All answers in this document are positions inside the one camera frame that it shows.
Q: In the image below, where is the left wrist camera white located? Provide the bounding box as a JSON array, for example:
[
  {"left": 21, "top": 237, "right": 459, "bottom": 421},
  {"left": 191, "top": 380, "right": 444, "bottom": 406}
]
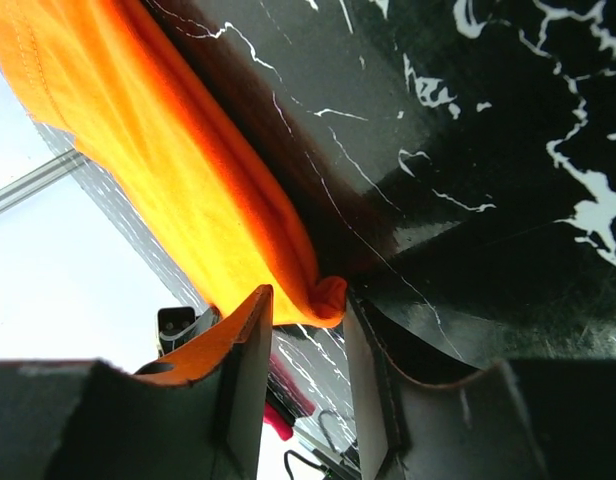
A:
[{"left": 157, "top": 306, "right": 222, "bottom": 356}]

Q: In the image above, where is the orange t shirt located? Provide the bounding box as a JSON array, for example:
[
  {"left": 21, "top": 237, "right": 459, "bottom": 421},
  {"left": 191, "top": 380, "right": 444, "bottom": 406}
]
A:
[{"left": 0, "top": 1, "right": 347, "bottom": 328}]

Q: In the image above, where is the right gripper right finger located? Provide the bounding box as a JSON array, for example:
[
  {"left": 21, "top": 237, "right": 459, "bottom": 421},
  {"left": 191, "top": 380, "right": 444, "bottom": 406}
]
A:
[{"left": 343, "top": 298, "right": 616, "bottom": 479}]

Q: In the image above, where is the folded magenta t shirt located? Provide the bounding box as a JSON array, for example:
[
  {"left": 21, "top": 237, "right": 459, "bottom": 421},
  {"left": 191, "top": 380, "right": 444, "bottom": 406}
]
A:
[{"left": 263, "top": 354, "right": 316, "bottom": 441}]

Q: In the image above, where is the left aluminium frame post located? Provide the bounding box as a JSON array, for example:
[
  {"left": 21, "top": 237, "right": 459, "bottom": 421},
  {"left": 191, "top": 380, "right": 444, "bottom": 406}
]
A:
[{"left": 0, "top": 149, "right": 88, "bottom": 215}]

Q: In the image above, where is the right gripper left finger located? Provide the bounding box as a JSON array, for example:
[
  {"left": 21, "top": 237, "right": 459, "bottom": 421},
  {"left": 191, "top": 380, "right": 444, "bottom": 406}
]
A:
[{"left": 0, "top": 285, "right": 273, "bottom": 479}]

